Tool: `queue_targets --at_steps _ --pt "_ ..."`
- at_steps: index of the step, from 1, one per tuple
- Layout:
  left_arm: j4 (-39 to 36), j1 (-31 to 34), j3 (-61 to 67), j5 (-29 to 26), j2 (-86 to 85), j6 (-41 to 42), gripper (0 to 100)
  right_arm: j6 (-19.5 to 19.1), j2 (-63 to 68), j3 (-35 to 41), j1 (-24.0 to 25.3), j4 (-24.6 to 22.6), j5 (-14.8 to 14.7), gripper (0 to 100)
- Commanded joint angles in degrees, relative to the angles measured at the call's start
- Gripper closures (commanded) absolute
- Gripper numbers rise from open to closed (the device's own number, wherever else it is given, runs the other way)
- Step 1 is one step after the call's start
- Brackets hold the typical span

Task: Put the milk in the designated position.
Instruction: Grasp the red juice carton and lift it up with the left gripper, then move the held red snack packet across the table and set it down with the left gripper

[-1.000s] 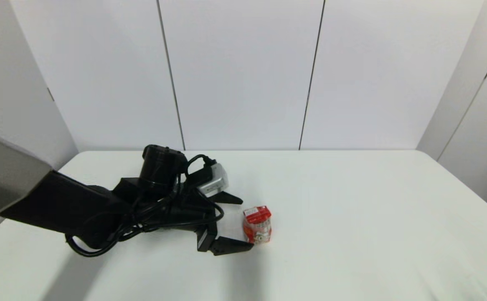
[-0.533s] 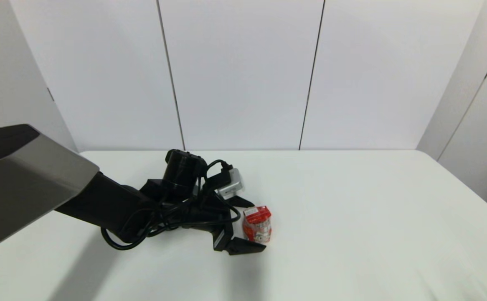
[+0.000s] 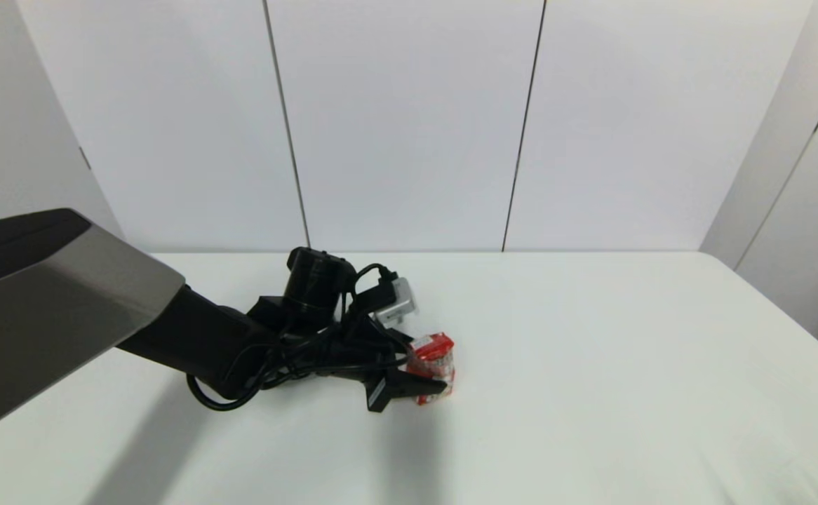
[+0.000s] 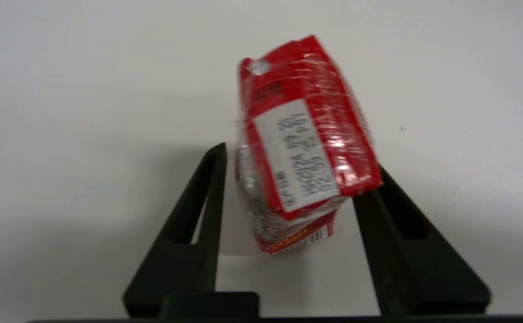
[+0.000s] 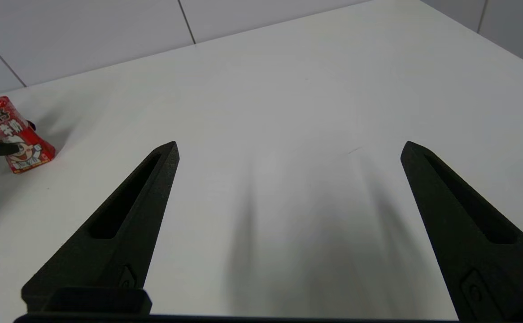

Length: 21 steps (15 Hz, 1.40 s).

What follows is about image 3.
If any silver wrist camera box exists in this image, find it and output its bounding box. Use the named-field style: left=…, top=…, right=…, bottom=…
left=373, top=278, right=419, bottom=328

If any red milk carton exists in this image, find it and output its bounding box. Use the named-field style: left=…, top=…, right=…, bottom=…
left=407, top=332, right=456, bottom=406

